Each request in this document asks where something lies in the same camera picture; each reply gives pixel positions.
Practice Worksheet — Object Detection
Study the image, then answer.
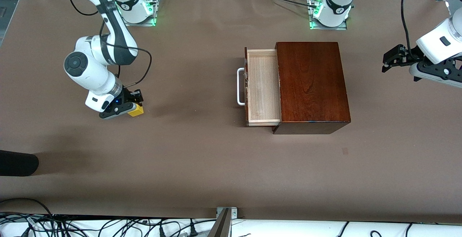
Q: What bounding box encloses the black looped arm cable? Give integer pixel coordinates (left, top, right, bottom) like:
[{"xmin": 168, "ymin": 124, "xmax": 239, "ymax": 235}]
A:
[{"xmin": 67, "ymin": 0, "xmax": 100, "ymax": 16}]

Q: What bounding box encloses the black floor loop cable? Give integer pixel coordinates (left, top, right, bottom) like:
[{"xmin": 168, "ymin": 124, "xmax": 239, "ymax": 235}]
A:
[{"xmin": 0, "ymin": 198, "xmax": 55, "ymax": 218}]

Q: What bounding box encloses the wooden drawer with metal handle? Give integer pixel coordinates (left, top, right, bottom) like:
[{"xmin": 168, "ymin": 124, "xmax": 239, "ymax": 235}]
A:
[{"xmin": 237, "ymin": 47, "xmax": 282, "ymax": 127}]

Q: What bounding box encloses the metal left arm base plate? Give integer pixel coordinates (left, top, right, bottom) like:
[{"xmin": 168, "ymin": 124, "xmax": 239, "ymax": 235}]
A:
[{"xmin": 309, "ymin": 0, "xmax": 348, "ymax": 30}]

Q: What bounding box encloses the dark wooden cabinet box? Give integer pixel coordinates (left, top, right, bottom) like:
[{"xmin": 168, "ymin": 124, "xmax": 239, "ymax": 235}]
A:
[{"xmin": 273, "ymin": 42, "xmax": 352, "ymax": 135}]

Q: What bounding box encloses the dark metal beam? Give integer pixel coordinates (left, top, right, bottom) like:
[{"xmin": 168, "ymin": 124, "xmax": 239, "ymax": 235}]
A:
[{"xmin": 208, "ymin": 208, "xmax": 232, "ymax": 237}]

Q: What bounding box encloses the small metal bracket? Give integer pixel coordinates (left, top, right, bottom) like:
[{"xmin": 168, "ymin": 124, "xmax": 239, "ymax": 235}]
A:
[{"xmin": 216, "ymin": 207, "xmax": 238, "ymax": 219}]

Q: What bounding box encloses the brown table cover sheet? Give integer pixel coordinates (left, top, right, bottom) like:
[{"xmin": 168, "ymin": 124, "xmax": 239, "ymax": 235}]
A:
[{"xmin": 0, "ymin": 0, "xmax": 462, "ymax": 224}]

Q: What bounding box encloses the yellow cube block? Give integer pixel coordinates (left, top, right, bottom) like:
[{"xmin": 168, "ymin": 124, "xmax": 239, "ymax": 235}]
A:
[{"xmin": 128, "ymin": 103, "xmax": 144, "ymax": 117}]

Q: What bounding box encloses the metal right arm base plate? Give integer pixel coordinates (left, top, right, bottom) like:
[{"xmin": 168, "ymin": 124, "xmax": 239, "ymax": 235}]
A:
[{"xmin": 121, "ymin": 0, "xmax": 157, "ymax": 27}]

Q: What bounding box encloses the black cylindrical object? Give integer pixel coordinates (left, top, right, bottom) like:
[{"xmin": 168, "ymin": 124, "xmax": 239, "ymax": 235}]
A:
[{"xmin": 0, "ymin": 150, "xmax": 39, "ymax": 177}]

